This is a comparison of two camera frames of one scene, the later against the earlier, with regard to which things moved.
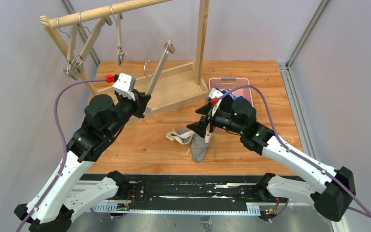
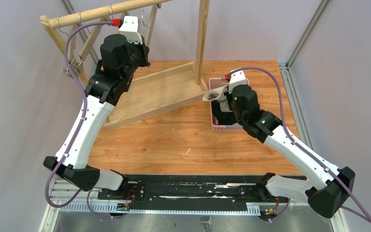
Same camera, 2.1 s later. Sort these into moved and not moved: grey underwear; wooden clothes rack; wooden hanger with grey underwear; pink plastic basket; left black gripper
Moved: wooden hanger with grey underwear; grey underwear; left black gripper
Not moved: pink plastic basket; wooden clothes rack
